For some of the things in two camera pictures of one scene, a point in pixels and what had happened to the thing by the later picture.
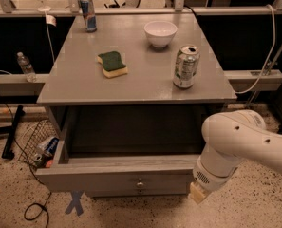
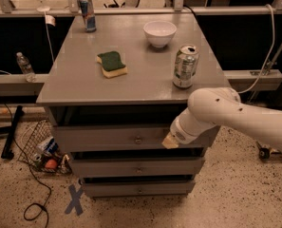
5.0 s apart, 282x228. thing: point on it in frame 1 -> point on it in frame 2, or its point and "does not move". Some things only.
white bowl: [160, 32] does not move
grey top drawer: [127, 174] -> [123, 140]
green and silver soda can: [186, 64] does not move
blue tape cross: [75, 202] does not move
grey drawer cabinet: [130, 93] does not move
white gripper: [208, 176] -> [178, 132]
